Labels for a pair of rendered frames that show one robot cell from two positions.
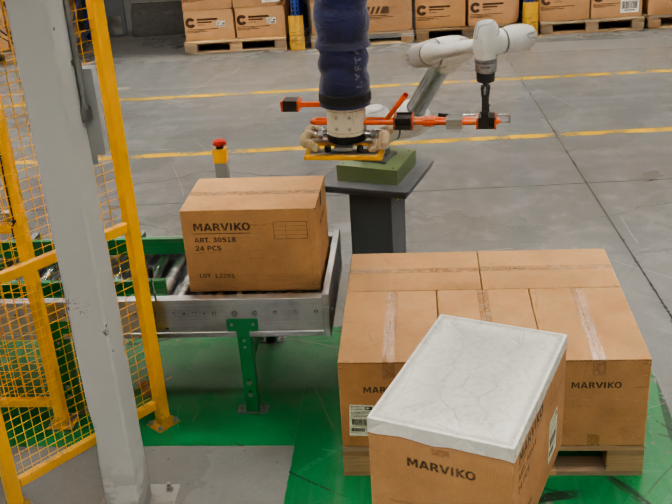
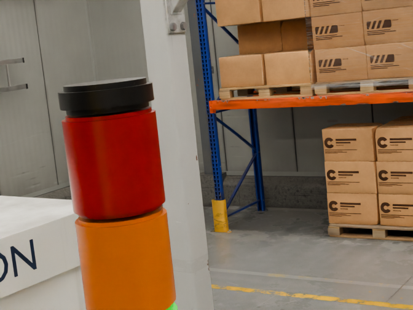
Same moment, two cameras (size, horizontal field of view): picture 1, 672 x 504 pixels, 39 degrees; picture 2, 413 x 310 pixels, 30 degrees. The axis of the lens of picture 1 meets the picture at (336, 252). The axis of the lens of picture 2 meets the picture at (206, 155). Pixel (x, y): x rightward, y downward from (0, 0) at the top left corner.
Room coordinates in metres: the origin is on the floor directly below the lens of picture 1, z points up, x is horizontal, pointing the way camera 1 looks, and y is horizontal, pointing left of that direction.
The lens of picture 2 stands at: (3.34, 1.06, 2.36)
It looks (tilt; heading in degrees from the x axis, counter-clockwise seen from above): 9 degrees down; 31
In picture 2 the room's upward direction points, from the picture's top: 6 degrees counter-clockwise
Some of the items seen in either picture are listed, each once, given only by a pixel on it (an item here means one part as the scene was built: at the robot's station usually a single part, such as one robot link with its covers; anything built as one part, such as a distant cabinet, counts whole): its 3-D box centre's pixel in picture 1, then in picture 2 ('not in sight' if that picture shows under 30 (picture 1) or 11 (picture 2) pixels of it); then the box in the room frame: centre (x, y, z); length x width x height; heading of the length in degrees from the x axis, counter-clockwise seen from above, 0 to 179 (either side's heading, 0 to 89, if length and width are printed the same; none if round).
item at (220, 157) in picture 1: (230, 239); not in sight; (4.51, 0.55, 0.50); 0.07 x 0.07 x 1.00; 84
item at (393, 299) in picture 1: (483, 340); not in sight; (3.59, -0.62, 0.34); 1.20 x 1.00 x 0.40; 84
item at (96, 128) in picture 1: (72, 111); not in sight; (3.12, 0.86, 1.62); 0.20 x 0.05 x 0.30; 84
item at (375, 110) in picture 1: (376, 126); not in sight; (4.70, -0.25, 1.00); 0.18 x 0.16 x 0.22; 114
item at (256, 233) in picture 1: (258, 232); not in sight; (4.00, 0.35, 0.75); 0.60 x 0.40 x 0.40; 84
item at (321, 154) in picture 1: (344, 151); not in sight; (3.86, -0.06, 1.16); 0.34 x 0.10 x 0.05; 79
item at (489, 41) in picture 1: (488, 38); not in sight; (3.84, -0.68, 1.61); 0.13 x 0.11 x 0.16; 114
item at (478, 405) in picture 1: (473, 431); not in sight; (2.27, -0.37, 0.82); 0.60 x 0.40 x 0.40; 154
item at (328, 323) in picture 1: (333, 285); not in sight; (3.95, 0.02, 0.48); 0.70 x 0.03 x 0.15; 174
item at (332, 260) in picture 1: (331, 265); not in sight; (3.95, 0.02, 0.58); 0.70 x 0.03 x 0.06; 174
